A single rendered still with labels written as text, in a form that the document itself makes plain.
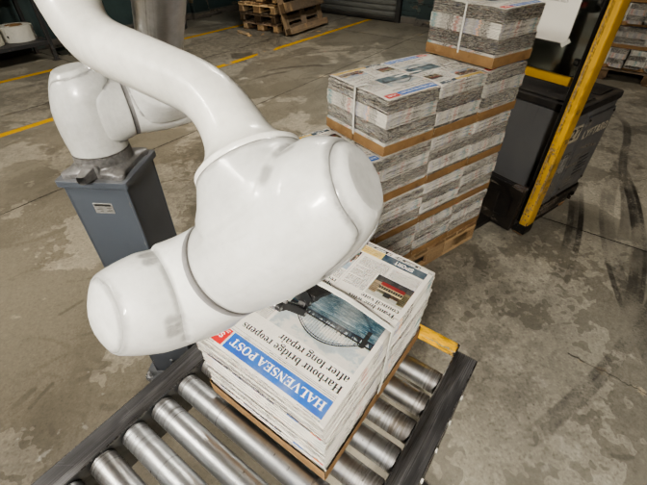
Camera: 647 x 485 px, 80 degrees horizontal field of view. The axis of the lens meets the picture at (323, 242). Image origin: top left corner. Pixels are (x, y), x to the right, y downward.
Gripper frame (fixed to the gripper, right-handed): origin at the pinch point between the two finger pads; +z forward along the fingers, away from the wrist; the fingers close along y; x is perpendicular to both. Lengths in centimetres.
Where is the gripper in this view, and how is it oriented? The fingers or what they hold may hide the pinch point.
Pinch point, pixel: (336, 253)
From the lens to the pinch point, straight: 68.5
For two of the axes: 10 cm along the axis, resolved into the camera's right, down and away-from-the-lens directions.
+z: 5.2, -1.1, 8.4
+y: -2.7, 9.2, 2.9
